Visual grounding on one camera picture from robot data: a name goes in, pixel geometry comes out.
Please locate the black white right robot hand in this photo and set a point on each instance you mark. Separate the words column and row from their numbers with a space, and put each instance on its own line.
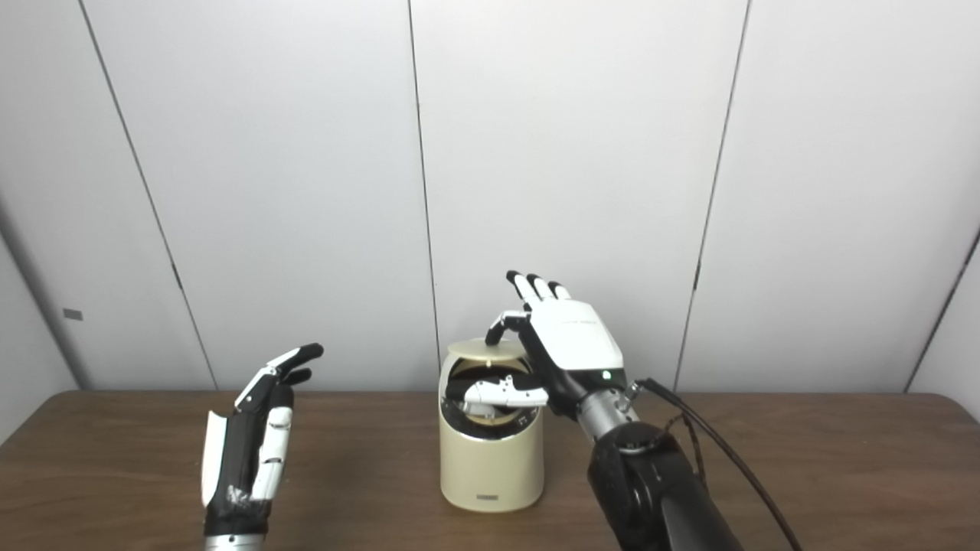
column 574, row 337

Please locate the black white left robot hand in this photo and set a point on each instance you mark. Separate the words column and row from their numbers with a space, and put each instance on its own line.
column 237, row 459

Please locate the cream round bin lid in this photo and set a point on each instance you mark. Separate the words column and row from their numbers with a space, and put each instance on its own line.
column 482, row 350

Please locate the cream-colored cylindrical bin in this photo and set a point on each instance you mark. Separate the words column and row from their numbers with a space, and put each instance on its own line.
column 490, row 467

